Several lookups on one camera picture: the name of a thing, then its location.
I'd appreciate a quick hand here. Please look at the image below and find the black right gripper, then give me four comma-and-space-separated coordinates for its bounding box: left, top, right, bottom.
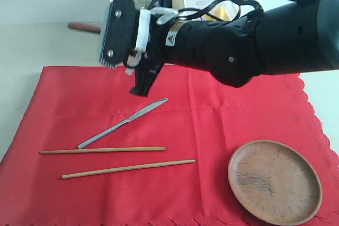
130, 0, 179, 97

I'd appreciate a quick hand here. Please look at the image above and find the dark wooden spoon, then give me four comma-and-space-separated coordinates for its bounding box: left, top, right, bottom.
67, 22, 101, 34

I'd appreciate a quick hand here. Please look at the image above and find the yellow cheese wedge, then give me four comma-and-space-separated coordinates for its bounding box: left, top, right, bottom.
212, 6, 230, 21

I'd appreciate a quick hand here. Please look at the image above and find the wooden chopstick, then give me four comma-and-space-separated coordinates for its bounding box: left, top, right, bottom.
61, 159, 195, 179
39, 147, 166, 155

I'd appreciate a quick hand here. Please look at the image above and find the brown wooden plate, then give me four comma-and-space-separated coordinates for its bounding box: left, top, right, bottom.
228, 140, 323, 225

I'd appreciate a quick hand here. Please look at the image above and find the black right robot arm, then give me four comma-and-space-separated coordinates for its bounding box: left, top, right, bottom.
131, 0, 338, 96

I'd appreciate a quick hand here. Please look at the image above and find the white perforated plastic basket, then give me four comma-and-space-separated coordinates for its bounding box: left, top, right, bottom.
184, 0, 239, 21

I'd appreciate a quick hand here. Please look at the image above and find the silver table knife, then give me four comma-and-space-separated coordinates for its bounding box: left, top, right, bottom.
77, 98, 168, 149

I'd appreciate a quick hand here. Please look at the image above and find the red tablecloth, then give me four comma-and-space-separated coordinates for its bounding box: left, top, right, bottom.
1, 66, 338, 225

